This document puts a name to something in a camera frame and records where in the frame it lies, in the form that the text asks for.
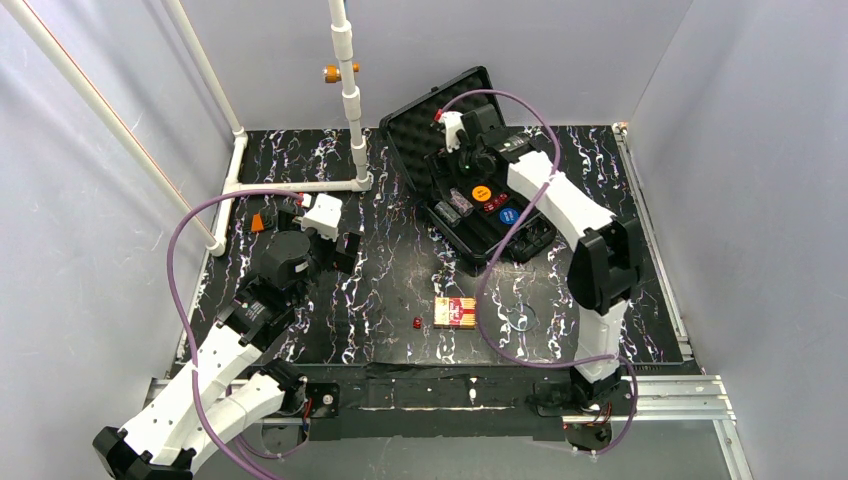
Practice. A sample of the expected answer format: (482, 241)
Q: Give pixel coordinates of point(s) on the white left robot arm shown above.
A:
(188, 420)

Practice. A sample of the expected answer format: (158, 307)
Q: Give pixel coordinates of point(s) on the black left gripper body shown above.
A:
(317, 240)

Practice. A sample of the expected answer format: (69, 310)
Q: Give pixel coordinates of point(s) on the white PVC pipe frame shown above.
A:
(341, 30)

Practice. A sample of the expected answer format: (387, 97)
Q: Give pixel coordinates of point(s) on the green blue poker chip stack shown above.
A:
(448, 215)

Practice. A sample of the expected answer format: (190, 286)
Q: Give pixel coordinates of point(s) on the black foam-lined poker case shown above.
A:
(463, 192)

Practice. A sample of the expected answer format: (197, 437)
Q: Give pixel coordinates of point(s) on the red playing card box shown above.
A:
(455, 312)

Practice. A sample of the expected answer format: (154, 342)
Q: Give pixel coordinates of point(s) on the red dice in case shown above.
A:
(495, 202)

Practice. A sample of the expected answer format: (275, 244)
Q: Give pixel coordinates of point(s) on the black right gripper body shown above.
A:
(470, 140)

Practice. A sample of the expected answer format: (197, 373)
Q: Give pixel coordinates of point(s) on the orange clamp on pipe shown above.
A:
(333, 73)

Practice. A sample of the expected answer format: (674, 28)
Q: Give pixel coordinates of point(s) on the clear plastic disc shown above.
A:
(522, 318)

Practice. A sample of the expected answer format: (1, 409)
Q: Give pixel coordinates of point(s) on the orange dealer button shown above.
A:
(481, 193)

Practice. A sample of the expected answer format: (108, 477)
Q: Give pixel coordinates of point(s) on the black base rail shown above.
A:
(428, 401)

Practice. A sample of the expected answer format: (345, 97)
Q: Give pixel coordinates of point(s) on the blue small blind button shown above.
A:
(508, 215)

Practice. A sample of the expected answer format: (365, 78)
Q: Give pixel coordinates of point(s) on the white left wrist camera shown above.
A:
(322, 214)

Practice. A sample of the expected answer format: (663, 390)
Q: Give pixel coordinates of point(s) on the orange hex key set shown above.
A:
(260, 222)

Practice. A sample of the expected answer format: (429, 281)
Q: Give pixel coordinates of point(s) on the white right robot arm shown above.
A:
(606, 263)

